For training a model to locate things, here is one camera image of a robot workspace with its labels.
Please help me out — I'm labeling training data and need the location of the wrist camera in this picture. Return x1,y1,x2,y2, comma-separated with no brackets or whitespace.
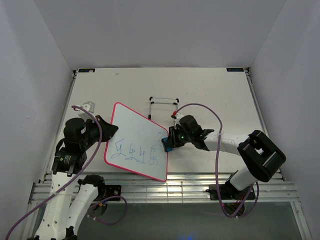
171,111,184,125
73,101,96,119

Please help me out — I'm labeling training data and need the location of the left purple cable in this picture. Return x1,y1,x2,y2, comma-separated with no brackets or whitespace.
4,104,127,237

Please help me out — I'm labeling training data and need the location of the blue whiteboard eraser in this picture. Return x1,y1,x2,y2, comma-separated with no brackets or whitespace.
161,136,174,153

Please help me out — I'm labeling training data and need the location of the pink framed whiteboard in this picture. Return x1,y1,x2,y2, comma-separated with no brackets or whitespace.
104,102,169,182

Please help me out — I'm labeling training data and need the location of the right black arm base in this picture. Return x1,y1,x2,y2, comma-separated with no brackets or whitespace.
205,182,256,200

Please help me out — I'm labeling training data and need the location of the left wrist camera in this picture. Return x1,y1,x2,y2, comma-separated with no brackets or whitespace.
73,101,96,119

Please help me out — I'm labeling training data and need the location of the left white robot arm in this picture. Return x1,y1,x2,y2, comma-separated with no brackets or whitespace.
33,115,119,240

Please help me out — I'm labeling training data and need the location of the blue table label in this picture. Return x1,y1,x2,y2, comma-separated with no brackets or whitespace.
78,68,96,73
226,67,245,72

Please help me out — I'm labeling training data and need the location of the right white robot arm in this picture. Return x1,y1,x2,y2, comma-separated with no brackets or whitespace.
161,114,287,199

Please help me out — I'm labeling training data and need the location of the purple cable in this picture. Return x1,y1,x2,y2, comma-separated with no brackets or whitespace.
174,102,260,218
4,104,127,237

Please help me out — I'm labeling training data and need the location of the right blue table label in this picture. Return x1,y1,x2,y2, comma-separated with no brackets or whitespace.
226,67,245,72

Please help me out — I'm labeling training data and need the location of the black metal whiteboard stand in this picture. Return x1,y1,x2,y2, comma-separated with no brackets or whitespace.
148,96,180,120

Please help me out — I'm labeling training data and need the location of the left blue table label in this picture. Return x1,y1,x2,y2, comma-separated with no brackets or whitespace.
78,68,96,73

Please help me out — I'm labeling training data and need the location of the aluminium frame rail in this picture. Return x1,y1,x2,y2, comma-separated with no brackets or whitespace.
27,172,301,205

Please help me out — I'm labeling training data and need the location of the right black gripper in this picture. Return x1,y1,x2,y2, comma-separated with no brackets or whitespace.
164,124,194,149

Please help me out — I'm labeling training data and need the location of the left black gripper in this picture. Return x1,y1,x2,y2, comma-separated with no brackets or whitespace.
80,114,119,150

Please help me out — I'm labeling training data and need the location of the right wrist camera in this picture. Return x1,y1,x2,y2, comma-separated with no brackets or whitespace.
171,111,184,125

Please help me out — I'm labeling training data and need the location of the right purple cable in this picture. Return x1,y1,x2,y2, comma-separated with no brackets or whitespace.
174,102,260,218

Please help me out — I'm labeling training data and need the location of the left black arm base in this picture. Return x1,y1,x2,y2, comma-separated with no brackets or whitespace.
103,184,122,199

